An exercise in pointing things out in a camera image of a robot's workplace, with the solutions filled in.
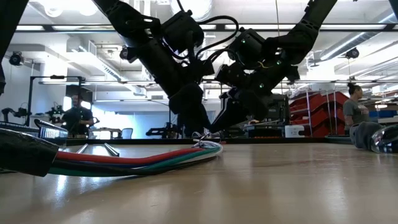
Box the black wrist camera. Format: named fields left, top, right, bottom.
left=228, top=27, right=275, bottom=68
left=160, top=10, right=205, bottom=54

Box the silver ventilation duct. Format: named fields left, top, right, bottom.
left=186, top=0, right=215, bottom=22

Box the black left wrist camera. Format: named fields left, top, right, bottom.
left=160, top=10, right=205, bottom=54

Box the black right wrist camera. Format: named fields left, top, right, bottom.
left=228, top=27, right=275, bottom=68

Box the blue office chair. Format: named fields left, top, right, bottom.
left=119, top=127, right=134, bottom=140

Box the red storage bin rack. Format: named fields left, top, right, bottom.
left=289, top=91, right=351, bottom=138

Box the black gantry frame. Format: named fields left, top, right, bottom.
left=29, top=74, right=84, bottom=125
left=167, top=105, right=174, bottom=139

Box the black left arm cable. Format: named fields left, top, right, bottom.
left=195, top=14, right=240, bottom=63

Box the black hanging spotlight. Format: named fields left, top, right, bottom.
left=345, top=47, right=361, bottom=60
left=119, top=45, right=137, bottom=63
left=8, top=51, right=24, bottom=66

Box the black overhead light bar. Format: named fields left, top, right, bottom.
left=15, top=24, right=398, bottom=32

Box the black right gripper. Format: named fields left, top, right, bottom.
left=211, top=58, right=301, bottom=133

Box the black duct cover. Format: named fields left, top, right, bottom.
left=76, top=142, right=120, bottom=157

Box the black aluminium table frame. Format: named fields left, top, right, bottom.
left=67, top=138, right=354, bottom=146

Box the grey round pouch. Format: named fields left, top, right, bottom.
left=349, top=121, right=384, bottom=150

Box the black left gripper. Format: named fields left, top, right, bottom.
left=139, top=40, right=215, bottom=138

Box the white box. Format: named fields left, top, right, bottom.
left=284, top=124, right=306, bottom=139

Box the black computer monitor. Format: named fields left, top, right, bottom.
left=267, top=93, right=290, bottom=124

